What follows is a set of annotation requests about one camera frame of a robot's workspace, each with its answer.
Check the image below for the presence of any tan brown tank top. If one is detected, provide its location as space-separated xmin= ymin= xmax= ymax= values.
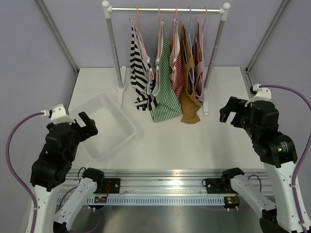
xmin=180 ymin=24 xmax=201 ymax=124

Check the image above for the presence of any light blue wire hanger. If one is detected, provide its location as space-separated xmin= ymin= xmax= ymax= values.
xmin=182 ymin=7 xmax=195 ymax=84

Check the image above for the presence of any pink mauve tank top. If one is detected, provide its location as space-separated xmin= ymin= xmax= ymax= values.
xmin=192 ymin=21 xmax=205 ymax=103

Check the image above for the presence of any pink wire hanger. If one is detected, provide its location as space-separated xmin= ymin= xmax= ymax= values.
xmin=194 ymin=7 xmax=207 ymax=67

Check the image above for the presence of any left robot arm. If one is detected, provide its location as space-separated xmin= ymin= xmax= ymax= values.
xmin=29 ymin=112 xmax=105 ymax=233

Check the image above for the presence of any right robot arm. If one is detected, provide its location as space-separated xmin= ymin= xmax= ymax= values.
xmin=220 ymin=97 xmax=311 ymax=233

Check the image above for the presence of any green white striped tank top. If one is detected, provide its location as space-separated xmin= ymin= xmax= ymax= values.
xmin=151 ymin=22 xmax=182 ymax=122

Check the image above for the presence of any red white striped tank top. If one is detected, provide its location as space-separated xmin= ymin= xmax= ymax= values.
xmin=169 ymin=19 xmax=185 ymax=99

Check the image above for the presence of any black white striped tank top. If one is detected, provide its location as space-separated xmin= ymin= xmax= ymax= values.
xmin=129 ymin=26 xmax=157 ymax=111

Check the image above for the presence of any pink hanger under black top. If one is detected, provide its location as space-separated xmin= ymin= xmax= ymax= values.
xmin=129 ymin=6 xmax=155 ymax=81

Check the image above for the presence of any pink hanger under red top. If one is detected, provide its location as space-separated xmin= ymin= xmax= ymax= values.
xmin=170 ymin=9 xmax=180 ymax=82

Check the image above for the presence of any white plastic basket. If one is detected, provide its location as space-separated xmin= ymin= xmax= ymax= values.
xmin=69 ymin=93 xmax=136 ymax=161

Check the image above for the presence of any white clothes rack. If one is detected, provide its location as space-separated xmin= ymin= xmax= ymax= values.
xmin=102 ymin=0 xmax=231 ymax=116

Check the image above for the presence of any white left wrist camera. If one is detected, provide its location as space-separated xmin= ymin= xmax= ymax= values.
xmin=41 ymin=104 xmax=75 ymax=125

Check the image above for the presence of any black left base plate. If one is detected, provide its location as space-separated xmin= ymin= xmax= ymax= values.
xmin=104 ymin=178 xmax=121 ymax=195

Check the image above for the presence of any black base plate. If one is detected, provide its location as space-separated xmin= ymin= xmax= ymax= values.
xmin=202 ymin=178 xmax=237 ymax=194
xmin=104 ymin=178 xmax=121 ymax=195

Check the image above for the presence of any aluminium mounting rail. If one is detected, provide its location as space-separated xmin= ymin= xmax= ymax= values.
xmin=60 ymin=168 xmax=274 ymax=197

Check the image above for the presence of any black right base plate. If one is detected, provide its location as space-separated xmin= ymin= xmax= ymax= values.
xmin=202 ymin=178 xmax=237 ymax=194

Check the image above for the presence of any white slotted cable duct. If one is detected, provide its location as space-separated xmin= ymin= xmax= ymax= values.
xmin=56 ymin=196 xmax=226 ymax=206

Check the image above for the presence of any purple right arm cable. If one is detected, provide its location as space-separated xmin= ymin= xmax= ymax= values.
xmin=259 ymin=84 xmax=311 ymax=226

